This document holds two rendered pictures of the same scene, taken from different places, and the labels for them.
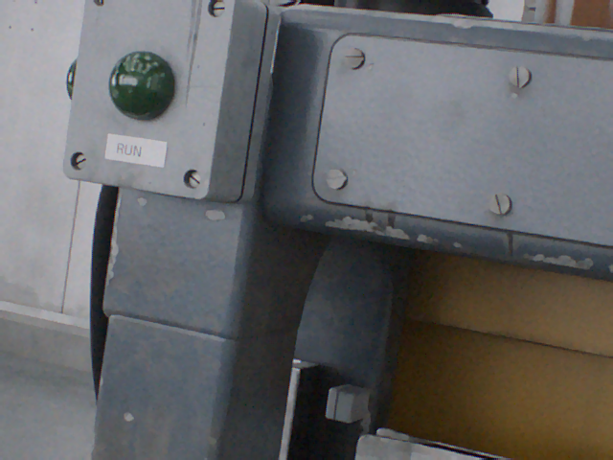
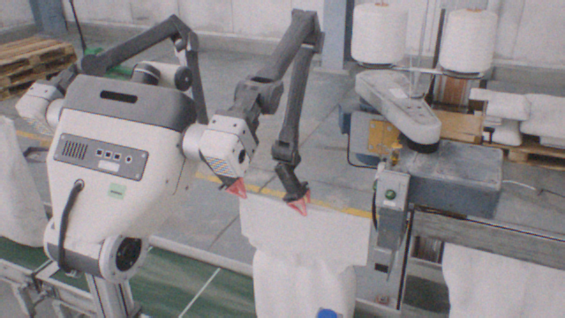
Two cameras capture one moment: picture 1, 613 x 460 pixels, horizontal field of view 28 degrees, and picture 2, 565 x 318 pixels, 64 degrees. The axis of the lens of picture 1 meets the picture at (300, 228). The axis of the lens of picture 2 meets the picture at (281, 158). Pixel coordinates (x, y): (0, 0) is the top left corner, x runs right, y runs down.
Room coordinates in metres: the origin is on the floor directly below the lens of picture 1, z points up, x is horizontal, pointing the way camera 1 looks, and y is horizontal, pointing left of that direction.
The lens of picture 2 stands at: (-0.44, 0.34, 1.93)
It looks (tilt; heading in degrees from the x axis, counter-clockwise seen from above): 29 degrees down; 1
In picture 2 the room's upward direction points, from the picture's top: 1 degrees counter-clockwise
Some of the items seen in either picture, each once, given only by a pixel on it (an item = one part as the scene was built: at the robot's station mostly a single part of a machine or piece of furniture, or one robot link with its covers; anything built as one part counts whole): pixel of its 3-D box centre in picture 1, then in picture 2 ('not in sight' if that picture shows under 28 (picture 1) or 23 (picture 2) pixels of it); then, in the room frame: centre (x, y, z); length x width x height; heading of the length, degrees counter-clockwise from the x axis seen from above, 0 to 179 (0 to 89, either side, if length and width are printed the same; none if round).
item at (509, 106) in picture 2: not in sight; (490, 102); (3.28, -1.44, 0.44); 0.66 x 0.42 x 0.14; 63
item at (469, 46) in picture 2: not in sight; (469, 39); (0.86, -0.18, 1.61); 0.15 x 0.14 x 0.17; 66
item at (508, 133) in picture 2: not in sight; (482, 127); (3.29, -1.42, 0.20); 0.67 x 0.44 x 0.15; 66
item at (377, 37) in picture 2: not in sight; (379, 33); (0.96, 0.06, 1.61); 0.17 x 0.17 x 0.17
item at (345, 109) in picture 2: not in sight; (350, 121); (1.10, 0.11, 1.25); 0.10 x 0.08 x 0.12; 1
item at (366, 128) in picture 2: not in sight; (390, 136); (1.00, -0.02, 1.23); 0.28 x 0.07 x 0.16; 66
